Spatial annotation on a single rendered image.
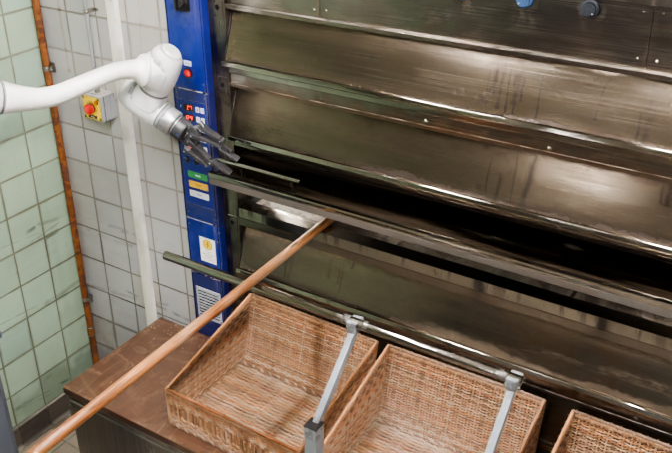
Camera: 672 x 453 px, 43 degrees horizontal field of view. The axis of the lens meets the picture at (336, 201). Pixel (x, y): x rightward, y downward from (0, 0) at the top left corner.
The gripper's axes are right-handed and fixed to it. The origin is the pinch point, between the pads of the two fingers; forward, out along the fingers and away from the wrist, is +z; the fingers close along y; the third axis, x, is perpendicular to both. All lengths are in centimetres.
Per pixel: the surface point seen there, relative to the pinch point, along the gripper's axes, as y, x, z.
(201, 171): 19.2, -11.4, -7.3
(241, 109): -11.2, -13.1, -6.3
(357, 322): -12, 42, 61
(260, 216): 18.0, -8.3, 18.9
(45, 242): 100, -14, -49
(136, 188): 51, -20, -27
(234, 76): -19.8, -13.8, -13.8
